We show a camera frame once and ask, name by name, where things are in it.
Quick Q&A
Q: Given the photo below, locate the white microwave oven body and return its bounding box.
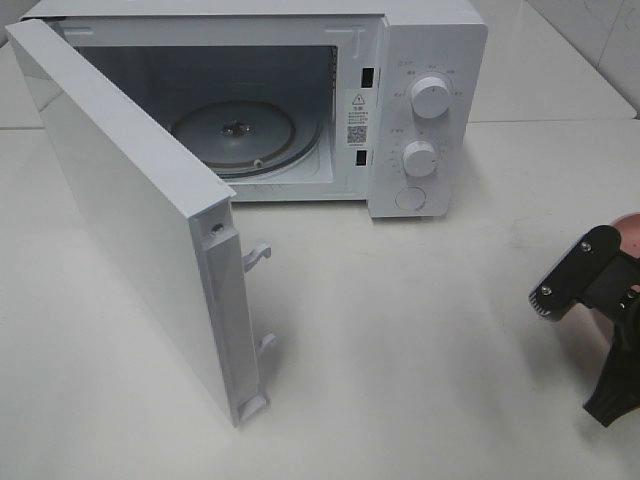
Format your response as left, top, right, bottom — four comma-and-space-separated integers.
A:
16, 1, 488, 218

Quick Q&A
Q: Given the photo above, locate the white microwave door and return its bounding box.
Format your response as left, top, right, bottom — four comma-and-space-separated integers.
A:
7, 19, 271, 425

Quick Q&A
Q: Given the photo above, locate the round white door button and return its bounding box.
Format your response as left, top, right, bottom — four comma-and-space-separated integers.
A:
395, 187, 426, 212

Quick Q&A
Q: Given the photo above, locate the white warning label sticker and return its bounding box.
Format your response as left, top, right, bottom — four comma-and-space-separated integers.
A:
344, 89, 373, 147

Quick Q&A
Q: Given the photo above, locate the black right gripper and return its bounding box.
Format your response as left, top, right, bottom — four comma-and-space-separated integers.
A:
583, 252, 639, 427

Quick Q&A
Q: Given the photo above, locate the pink round plate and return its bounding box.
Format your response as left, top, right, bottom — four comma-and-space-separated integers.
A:
569, 213, 640, 346

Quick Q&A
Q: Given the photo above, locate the white round knob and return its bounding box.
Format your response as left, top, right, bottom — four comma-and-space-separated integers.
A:
402, 141, 438, 178
410, 75, 451, 119

